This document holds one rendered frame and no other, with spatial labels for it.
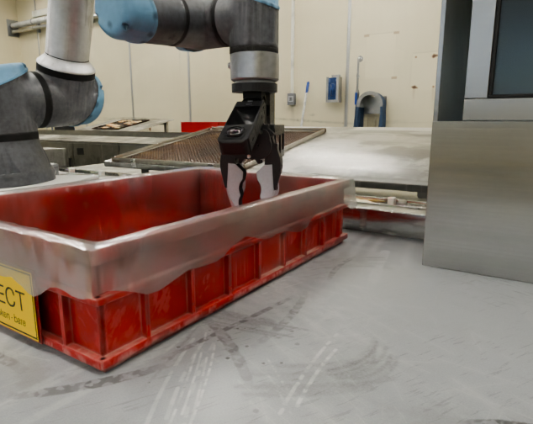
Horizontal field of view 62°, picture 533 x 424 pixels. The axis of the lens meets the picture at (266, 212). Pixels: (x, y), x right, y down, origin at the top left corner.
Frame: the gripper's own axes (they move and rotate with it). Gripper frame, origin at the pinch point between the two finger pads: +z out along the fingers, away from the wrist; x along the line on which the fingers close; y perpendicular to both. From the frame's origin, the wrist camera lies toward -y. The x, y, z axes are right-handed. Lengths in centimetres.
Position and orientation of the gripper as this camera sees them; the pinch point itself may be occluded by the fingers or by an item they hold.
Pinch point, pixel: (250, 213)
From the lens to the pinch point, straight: 70.6
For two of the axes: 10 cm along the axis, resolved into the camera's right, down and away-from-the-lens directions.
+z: 0.0, 9.8, 2.0
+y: 3.0, -1.9, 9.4
